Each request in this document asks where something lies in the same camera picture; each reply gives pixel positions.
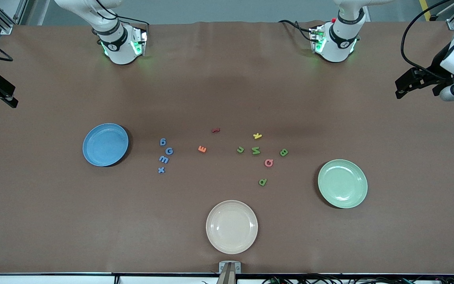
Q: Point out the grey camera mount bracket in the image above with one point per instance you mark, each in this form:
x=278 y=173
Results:
x=230 y=272

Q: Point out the base connector box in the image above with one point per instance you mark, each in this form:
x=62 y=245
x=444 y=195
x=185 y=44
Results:
x=139 y=41
x=317 y=39

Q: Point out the green foam letter B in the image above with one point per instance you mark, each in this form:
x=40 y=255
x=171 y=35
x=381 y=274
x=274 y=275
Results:
x=284 y=152

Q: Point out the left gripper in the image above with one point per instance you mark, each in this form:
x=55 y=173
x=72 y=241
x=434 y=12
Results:
x=436 y=77

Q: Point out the green foam letter J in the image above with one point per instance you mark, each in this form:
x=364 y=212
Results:
x=240 y=151

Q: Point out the right base connector box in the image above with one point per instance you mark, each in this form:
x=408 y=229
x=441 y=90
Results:
x=139 y=41

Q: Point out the white table edge rail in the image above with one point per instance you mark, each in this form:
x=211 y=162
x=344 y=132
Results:
x=53 y=280

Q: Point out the green plate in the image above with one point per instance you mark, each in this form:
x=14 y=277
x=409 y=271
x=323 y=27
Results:
x=342 y=184

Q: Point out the green foam letter P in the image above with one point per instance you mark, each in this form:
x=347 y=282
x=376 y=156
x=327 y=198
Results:
x=263 y=182

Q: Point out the green foam letter M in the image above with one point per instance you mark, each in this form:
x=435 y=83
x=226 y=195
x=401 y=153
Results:
x=255 y=150

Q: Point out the blue foam letter G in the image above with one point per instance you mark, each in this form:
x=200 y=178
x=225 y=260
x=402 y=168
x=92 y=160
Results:
x=166 y=151

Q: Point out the brown table cover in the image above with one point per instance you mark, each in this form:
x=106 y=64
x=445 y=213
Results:
x=227 y=98

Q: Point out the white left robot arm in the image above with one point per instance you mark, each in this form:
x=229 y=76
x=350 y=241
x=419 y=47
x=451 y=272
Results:
x=339 y=43

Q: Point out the left base connector box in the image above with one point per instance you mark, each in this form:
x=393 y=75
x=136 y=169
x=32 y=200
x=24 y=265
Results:
x=317 y=39

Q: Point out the blue plate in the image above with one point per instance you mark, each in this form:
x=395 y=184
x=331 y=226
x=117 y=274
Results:
x=105 y=144

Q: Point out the blue foam letter E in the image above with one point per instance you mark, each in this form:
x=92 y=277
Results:
x=164 y=159

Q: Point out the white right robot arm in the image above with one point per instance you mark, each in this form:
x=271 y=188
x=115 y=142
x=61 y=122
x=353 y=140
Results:
x=118 y=47

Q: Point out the pink foam letter Q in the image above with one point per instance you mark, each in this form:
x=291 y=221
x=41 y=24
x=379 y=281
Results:
x=265 y=163

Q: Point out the beige plate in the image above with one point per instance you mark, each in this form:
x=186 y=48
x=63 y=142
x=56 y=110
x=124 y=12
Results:
x=231 y=227

